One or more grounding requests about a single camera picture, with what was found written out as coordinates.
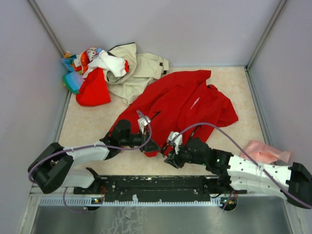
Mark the white printed shirt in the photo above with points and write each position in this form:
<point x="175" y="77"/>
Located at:
<point x="94" y="58"/>

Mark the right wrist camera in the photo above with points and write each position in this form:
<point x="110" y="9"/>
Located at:
<point x="175" y="139"/>

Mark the beige jacket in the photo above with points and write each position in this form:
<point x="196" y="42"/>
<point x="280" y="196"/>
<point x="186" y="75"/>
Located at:
<point x="144" y="69"/>

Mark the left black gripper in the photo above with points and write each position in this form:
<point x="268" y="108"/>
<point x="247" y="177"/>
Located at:
<point x="150" y="146"/>

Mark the aluminium frame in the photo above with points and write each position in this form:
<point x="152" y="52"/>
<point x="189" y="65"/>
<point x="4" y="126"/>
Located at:
<point x="191" y="34"/>

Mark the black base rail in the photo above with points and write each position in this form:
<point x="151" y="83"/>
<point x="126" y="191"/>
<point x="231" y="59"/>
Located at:
<point x="170" y="188"/>

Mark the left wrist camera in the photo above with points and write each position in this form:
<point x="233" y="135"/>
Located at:
<point x="143" y="122"/>

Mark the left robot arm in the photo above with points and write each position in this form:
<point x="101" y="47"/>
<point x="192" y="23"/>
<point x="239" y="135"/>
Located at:
<point x="56" y="166"/>

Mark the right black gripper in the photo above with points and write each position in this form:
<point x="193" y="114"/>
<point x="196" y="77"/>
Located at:
<point x="176" y="162"/>

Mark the pink cloth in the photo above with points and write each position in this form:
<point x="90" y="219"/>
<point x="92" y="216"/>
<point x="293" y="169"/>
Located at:
<point x="264" y="153"/>

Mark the colourful striped cloth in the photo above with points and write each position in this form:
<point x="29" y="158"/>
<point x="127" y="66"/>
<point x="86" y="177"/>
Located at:
<point x="73" y="80"/>

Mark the red cloth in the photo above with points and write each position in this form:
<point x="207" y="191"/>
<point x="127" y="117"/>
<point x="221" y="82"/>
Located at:
<point x="94" y="91"/>

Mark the red zip jacket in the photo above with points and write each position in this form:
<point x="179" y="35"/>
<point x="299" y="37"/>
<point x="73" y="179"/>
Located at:
<point x="179" y="100"/>

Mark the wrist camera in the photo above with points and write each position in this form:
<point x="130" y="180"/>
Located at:
<point x="143" y="122"/>
<point x="175" y="139"/>

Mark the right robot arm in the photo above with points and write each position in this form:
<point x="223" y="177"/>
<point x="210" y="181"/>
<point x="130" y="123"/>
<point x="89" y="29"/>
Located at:
<point x="291" y="183"/>

